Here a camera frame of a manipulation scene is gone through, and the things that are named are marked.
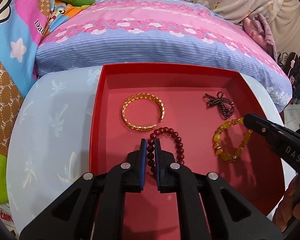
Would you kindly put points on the gold twisted bangle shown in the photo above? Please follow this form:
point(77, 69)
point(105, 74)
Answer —
point(126, 107)

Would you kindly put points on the pink crumpled cloth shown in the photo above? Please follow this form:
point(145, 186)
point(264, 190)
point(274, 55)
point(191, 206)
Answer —
point(262, 32)

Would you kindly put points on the pink and blue striped pillow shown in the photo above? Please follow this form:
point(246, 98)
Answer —
point(152, 45)

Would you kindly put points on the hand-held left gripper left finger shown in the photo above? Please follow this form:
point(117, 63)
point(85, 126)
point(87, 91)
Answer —
point(143, 165)

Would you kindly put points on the red cardboard box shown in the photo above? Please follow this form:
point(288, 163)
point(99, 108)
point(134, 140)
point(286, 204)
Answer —
point(195, 110)

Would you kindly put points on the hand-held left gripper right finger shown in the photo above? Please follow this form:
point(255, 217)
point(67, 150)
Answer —
point(157, 165)

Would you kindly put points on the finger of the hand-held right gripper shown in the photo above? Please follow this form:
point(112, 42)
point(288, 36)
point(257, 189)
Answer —
point(261, 126)

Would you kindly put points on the cartoon monkey printed blanket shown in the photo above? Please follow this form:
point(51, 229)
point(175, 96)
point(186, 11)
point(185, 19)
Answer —
point(15, 42)

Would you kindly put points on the black beaded bow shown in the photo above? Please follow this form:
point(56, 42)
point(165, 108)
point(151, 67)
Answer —
point(221, 105)

